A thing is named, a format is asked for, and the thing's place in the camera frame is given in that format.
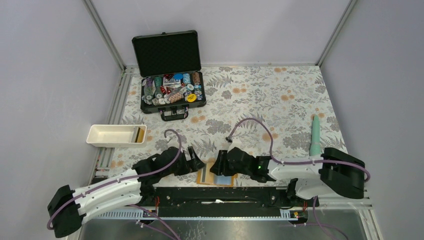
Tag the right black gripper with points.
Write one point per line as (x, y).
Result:
(220, 167)

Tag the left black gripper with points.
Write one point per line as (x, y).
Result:
(191, 165)

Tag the light blue card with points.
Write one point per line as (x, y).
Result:
(223, 180)

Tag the orange leather card holder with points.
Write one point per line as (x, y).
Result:
(199, 175)

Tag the white rectangular plastic tray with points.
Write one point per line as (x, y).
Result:
(114, 136)

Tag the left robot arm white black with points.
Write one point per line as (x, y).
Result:
(71, 206)

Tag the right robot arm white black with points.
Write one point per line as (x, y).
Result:
(333, 171)

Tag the floral patterned table mat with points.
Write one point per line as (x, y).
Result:
(270, 109)

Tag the yellow round chip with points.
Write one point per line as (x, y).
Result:
(191, 98)

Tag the mint green wand massager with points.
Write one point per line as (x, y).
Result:
(315, 142)

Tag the black poker chip case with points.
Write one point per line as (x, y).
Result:
(159, 58)

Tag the blue round chip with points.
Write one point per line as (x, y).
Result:
(178, 76)

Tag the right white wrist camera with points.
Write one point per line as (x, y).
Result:
(233, 143)

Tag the grey slotted cable duct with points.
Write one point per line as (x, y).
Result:
(273, 214)

